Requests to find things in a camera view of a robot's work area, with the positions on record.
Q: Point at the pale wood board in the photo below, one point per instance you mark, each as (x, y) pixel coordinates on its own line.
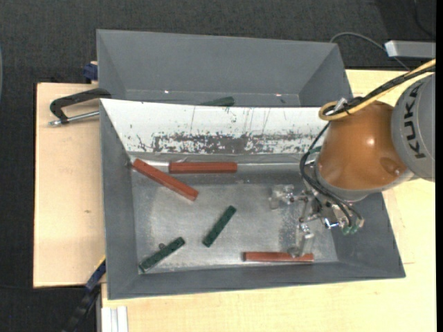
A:
(69, 185)

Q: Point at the grey metal bin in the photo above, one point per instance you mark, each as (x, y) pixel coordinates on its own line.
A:
(242, 220)

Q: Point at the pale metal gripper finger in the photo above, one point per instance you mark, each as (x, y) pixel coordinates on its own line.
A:
(281, 196)
(304, 240)

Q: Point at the dark green flat block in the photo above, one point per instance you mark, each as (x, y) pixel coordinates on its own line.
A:
(161, 254)
(219, 226)

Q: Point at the red-brown flat block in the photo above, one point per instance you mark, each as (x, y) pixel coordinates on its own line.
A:
(203, 167)
(164, 179)
(270, 256)

